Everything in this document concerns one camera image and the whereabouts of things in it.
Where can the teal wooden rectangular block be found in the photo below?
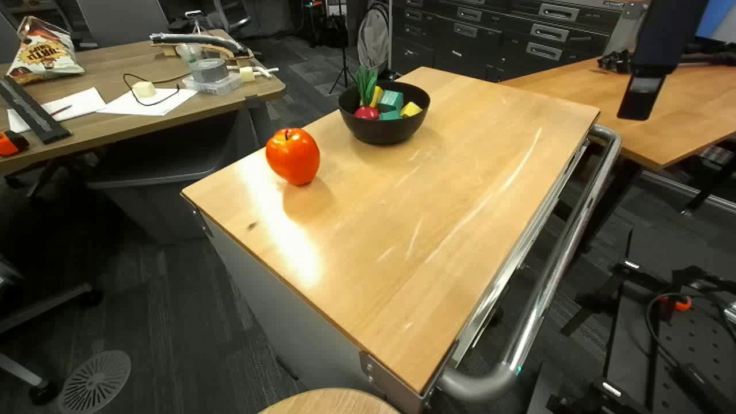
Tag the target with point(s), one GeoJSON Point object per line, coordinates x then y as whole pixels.
{"type": "Point", "coordinates": [389, 116]}

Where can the teal wooden cube block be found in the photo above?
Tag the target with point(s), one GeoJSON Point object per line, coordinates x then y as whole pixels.
{"type": "Point", "coordinates": [392, 99]}

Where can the red toy radish green leaves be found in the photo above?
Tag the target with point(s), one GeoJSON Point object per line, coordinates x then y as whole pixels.
{"type": "Point", "coordinates": [366, 78]}

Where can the yellow wooden block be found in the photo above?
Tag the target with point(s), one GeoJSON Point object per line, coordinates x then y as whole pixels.
{"type": "Point", "coordinates": [410, 108]}

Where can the black bowl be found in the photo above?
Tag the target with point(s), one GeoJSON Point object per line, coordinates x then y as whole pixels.
{"type": "Point", "coordinates": [377, 132]}

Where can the red apple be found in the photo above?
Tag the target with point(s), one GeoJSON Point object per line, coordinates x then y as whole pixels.
{"type": "Point", "coordinates": [292, 154]}

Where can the round wooden stool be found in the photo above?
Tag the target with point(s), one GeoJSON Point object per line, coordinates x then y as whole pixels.
{"type": "Point", "coordinates": [333, 401]}

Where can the grey tape roll container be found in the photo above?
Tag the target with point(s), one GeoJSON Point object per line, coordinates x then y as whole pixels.
{"type": "Point", "coordinates": [211, 77]}

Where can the black drawer cabinet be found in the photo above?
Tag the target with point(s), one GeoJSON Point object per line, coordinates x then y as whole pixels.
{"type": "Point", "coordinates": [500, 39]}

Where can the white paper sheets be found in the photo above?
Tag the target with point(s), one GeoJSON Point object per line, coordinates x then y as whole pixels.
{"type": "Point", "coordinates": [145, 101]}

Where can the grey curved headband device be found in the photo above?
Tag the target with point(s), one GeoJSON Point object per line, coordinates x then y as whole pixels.
{"type": "Point", "coordinates": [198, 38]}

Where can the wooden office desk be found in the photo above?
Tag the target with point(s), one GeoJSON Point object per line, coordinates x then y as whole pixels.
{"type": "Point", "coordinates": [105, 69]}

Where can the snack chips bag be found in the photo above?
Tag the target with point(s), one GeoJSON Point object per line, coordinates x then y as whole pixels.
{"type": "Point", "coordinates": [44, 49]}

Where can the black keyboard bar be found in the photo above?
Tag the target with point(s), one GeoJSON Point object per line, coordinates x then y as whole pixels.
{"type": "Point", "coordinates": [39, 123]}

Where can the steel cart handle bar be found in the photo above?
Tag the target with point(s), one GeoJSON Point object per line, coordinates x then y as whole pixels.
{"type": "Point", "coordinates": [603, 146]}

